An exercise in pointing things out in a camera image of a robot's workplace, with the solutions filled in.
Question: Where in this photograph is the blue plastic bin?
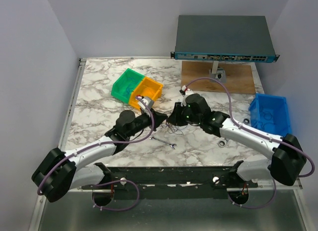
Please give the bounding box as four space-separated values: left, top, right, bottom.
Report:
248 93 292 137

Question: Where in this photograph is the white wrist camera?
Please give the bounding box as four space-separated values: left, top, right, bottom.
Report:
136 95 154 111
179 85 194 97

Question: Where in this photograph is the green plastic bin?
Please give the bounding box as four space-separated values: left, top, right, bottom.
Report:
111 69 145 104

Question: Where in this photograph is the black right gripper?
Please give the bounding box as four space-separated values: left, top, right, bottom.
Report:
166 102 202 127

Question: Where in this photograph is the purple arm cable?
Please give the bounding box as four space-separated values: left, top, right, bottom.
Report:
37 95 156 212
183 77 315 209

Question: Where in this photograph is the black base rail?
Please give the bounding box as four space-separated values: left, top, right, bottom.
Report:
83 164 258 200

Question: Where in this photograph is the blue cable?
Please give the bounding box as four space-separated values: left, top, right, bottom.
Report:
121 76 137 96

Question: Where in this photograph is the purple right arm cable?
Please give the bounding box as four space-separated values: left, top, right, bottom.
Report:
183 77 315 209

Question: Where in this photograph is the grey metal stand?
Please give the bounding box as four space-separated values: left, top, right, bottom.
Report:
209 61 226 83

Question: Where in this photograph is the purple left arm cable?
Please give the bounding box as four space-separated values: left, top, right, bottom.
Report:
37 95 156 212

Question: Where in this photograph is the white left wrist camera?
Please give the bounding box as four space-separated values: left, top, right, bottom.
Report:
136 95 154 111

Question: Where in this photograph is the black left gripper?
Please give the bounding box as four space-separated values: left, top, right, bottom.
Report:
127 108 168 138

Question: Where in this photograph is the yellow plastic bin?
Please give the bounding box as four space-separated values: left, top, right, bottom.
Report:
128 77 163 109

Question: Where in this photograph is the silver open-end wrench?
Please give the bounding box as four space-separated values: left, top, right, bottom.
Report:
149 136 177 149

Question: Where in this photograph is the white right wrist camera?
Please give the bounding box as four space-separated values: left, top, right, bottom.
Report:
179 85 194 97

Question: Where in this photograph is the wooden board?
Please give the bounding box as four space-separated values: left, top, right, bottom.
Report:
181 61 256 94

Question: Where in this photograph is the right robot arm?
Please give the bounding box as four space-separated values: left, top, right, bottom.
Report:
167 93 307 187

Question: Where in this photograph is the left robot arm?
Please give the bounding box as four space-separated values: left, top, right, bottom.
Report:
31 109 167 203

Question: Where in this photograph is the network switch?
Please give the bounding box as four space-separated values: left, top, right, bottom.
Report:
170 15 279 63

